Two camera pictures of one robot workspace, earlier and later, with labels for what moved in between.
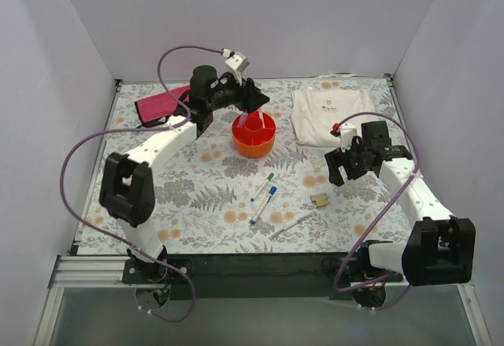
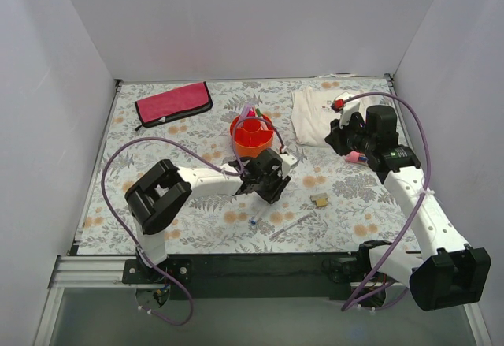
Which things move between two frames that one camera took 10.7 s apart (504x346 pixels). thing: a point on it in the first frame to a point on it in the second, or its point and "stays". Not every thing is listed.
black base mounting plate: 278,277 stays
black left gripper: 248,93 to 272,190
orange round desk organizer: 252,140 stays
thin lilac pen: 289,226 stays
